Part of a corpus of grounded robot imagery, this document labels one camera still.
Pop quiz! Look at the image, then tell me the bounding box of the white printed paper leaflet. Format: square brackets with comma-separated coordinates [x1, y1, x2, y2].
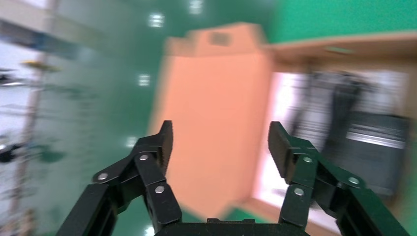
[254, 70, 410, 225]

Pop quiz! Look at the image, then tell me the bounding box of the orange cardboard box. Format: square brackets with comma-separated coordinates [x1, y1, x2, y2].
[148, 21, 417, 225]

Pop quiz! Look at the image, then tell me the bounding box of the green table mat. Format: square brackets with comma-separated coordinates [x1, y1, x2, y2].
[225, 0, 417, 236]

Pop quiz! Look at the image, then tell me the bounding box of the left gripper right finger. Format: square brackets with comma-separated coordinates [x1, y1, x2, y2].
[267, 121, 412, 236]

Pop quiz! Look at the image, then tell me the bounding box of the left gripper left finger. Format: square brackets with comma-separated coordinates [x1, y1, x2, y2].
[57, 120, 183, 236]

